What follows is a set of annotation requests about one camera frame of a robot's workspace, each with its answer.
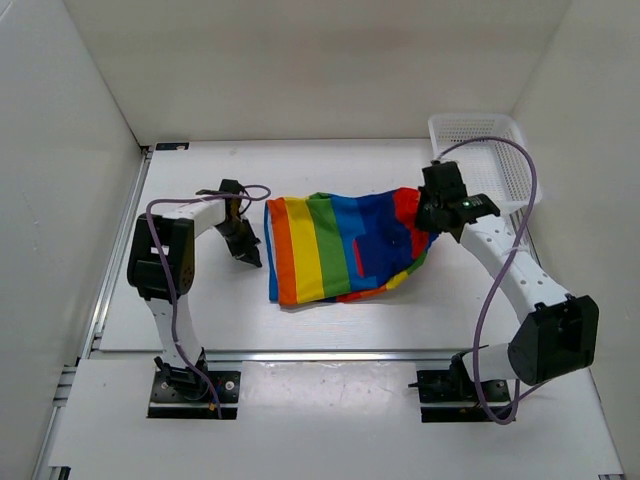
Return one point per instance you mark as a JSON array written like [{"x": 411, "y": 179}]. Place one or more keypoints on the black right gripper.
[{"x": 422, "y": 223}]

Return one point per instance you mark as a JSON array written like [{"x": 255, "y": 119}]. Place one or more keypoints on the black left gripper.
[{"x": 247, "y": 251}]

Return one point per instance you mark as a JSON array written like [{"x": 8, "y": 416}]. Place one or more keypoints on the rainbow striped shorts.
[{"x": 331, "y": 248}]

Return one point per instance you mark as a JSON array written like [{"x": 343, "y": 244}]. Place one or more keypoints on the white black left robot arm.
[{"x": 161, "y": 264}]

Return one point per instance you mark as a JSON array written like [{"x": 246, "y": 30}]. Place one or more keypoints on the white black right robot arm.
[{"x": 557, "y": 330}]

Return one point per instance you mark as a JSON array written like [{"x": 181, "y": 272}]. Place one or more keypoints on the white plastic basket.
[{"x": 492, "y": 168}]

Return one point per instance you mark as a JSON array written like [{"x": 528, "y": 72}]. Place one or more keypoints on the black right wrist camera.
[{"x": 444, "y": 179}]

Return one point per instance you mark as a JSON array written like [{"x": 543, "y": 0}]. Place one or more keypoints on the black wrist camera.
[
  {"x": 228, "y": 189},
  {"x": 444, "y": 179}
]

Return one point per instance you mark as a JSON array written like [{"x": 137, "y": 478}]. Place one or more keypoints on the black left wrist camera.
[{"x": 228, "y": 189}]

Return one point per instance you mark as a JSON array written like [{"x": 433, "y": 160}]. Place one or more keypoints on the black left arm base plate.
[{"x": 166, "y": 402}]

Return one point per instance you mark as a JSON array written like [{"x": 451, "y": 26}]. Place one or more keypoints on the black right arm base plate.
[{"x": 444, "y": 400}]

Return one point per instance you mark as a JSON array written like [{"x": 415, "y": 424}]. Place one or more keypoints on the aluminium frame rail left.
[{"x": 93, "y": 321}]

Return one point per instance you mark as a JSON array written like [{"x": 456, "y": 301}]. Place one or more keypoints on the aluminium frame rail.
[
  {"x": 403, "y": 355},
  {"x": 93, "y": 321}
]

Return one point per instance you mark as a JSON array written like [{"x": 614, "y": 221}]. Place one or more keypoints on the aluminium frame rail front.
[{"x": 403, "y": 355}]

